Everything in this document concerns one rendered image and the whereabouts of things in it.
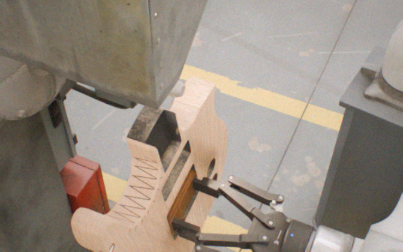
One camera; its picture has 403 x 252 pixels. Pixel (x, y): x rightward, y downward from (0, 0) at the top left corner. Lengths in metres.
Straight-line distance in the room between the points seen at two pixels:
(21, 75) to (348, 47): 2.18
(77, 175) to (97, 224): 0.85
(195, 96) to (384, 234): 0.34
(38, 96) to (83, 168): 0.62
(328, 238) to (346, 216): 1.13
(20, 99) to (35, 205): 0.51
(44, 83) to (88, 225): 0.32
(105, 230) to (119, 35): 0.24
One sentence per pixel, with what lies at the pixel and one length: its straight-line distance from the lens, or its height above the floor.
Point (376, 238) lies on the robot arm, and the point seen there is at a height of 1.23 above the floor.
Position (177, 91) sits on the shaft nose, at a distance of 0.79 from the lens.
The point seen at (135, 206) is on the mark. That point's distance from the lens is 0.77.
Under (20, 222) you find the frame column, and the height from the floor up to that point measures 0.72.
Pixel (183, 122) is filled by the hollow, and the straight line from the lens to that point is 0.82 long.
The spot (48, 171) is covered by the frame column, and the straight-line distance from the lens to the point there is 1.35.
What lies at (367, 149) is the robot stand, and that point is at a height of 0.55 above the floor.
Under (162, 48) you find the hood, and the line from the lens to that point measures 0.55.
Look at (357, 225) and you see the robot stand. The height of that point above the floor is 0.17.
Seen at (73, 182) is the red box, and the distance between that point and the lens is 1.50.
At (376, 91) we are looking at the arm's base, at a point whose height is 0.72.
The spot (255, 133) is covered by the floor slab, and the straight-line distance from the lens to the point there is 2.39.
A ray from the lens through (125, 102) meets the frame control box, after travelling 1.22.
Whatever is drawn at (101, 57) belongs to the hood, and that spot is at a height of 1.44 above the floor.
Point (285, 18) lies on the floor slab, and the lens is 2.98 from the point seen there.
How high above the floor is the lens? 1.81
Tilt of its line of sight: 48 degrees down
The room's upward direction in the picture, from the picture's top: 1 degrees clockwise
